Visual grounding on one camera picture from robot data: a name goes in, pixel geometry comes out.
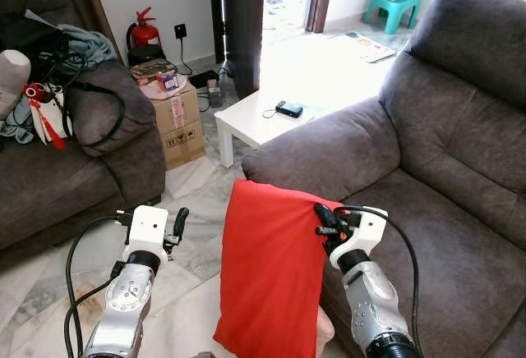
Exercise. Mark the colourful printed tin box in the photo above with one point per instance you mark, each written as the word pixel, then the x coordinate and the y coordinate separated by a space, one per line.
pixel 152 71

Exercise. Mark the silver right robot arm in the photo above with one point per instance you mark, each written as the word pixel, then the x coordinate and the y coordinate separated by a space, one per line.
pixel 374 300

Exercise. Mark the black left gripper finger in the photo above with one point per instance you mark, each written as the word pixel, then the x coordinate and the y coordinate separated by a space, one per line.
pixel 180 220

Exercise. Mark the pink cloth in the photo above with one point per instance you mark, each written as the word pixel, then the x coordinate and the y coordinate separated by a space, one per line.
pixel 156 89

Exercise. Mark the dark wooden door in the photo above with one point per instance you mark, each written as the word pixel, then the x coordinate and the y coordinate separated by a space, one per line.
pixel 242 21

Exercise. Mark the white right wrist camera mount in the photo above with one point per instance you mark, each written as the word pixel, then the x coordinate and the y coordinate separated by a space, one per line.
pixel 370 225

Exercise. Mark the small black electronic device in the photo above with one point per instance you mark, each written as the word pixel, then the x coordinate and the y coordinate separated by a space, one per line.
pixel 289 110

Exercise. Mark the grey teal blanket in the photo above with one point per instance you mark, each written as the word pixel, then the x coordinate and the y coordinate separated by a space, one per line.
pixel 90 46

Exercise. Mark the dark grey fabric sofa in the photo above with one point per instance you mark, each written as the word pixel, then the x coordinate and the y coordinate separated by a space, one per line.
pixel 49 177
pixel 444 169

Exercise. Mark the white low coffee table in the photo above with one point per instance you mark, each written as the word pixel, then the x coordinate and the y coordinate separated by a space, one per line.
pixel 255 120

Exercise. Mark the printed floor mat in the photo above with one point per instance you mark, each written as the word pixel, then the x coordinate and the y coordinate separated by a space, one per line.
pixel 366 46

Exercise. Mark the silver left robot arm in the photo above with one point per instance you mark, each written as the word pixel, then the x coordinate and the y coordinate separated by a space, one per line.
pixel 123 309

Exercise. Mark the white bag with red tassel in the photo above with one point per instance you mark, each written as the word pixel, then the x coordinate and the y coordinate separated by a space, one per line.
pixel 49 116

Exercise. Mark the black power strip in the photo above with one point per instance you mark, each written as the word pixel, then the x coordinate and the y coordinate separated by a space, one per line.
pixel 203 79

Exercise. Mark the beige round cushion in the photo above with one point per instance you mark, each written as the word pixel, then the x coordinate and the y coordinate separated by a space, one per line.
pixel 12 79

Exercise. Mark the black shoulder bag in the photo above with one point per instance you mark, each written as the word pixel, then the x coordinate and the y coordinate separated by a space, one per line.
pixel 33 42

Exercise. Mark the black wall socket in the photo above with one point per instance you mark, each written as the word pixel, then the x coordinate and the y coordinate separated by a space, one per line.
pixel 180 30

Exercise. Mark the pink cat face pillow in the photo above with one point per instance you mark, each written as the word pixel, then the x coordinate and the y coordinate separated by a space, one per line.
pixel 325 333

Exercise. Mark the red square pillow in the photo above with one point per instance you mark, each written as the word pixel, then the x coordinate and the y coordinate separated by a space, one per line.
pixel 271 276

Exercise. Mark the red fire extinguisher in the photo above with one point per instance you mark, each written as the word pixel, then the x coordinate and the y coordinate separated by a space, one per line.
pixel 145 36

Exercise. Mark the brown cardboard box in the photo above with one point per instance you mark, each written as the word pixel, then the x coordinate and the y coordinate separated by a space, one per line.
pixel 181 132

